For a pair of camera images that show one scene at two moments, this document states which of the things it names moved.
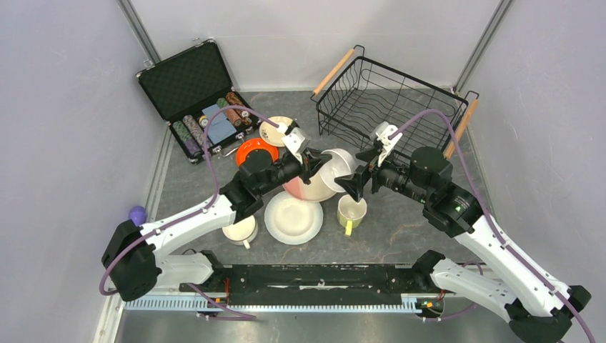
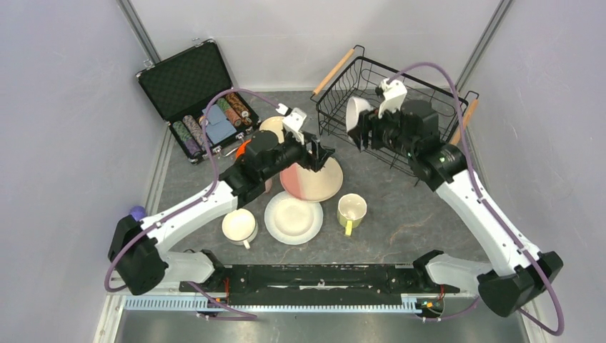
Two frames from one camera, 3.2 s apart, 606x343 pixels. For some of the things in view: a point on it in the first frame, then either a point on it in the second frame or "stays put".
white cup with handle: (242, 232) stays put
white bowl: (341, 163) to (354, 106)
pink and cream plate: (316, 191) stays put
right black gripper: (354, 183) to (360, 133)
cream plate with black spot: (269, 133) stays put
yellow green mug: (350, 212) stays put
